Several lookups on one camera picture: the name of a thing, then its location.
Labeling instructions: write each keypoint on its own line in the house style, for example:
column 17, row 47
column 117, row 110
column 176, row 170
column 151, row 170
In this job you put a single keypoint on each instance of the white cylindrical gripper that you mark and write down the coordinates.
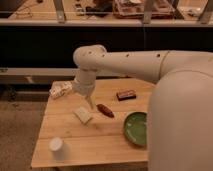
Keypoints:
column 85, row 89

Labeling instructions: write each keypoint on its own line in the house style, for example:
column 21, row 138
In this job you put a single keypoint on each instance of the wooden table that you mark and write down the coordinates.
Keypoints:
column 101, row 140

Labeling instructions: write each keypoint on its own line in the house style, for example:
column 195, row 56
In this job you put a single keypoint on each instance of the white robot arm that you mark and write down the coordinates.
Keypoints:
column 180, row 110

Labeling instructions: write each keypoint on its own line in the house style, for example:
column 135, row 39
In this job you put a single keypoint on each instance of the long shelf ledge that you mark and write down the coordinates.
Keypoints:
column 106, row 23

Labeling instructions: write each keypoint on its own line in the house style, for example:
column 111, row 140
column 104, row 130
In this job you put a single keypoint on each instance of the crumpled white packet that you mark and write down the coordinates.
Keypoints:
column 60, row 89

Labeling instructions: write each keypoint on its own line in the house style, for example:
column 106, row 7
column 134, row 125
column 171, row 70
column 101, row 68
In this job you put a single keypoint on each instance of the dark brown rectangular block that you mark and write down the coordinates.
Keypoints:
column 125, row 95

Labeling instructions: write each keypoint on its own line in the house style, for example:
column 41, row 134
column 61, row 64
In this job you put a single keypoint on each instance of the green round plate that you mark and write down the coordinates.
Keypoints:
column 135, row 129

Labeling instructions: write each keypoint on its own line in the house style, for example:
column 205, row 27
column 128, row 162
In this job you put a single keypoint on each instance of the white paper cup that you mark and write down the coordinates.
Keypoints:
column 57, row 148

